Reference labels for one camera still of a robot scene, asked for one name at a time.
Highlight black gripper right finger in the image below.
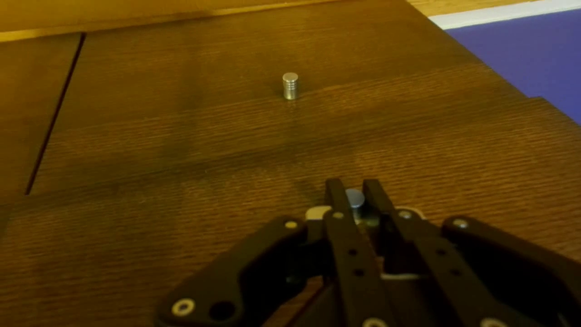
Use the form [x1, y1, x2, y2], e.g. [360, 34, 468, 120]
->
[360, 176, 581, 327]

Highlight white baseboard strip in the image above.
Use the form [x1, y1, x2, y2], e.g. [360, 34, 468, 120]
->
[426, 0, 581, 31]

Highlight small silver drawer knob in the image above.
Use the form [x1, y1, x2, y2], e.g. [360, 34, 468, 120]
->
[279, 71, 301, 103]
[342, 187, 368, 225]

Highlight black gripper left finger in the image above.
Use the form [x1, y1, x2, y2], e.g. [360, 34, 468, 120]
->
[153, 176, 395, 327]

